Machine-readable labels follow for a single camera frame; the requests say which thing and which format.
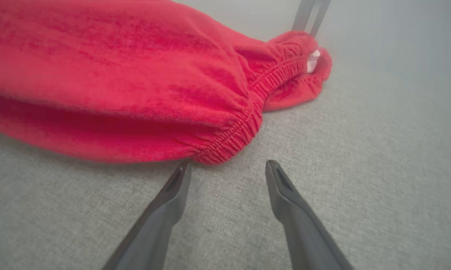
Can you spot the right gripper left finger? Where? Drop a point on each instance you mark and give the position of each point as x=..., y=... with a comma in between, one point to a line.
x=150, y=240

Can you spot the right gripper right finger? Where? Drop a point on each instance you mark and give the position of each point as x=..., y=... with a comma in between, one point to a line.
x=308, y=243

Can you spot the red elastic-waist shorts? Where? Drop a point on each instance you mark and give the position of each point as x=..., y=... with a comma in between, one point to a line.
x=116, y=75

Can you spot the grey metal partition post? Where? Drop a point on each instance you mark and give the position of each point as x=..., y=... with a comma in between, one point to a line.
x=302, y=15

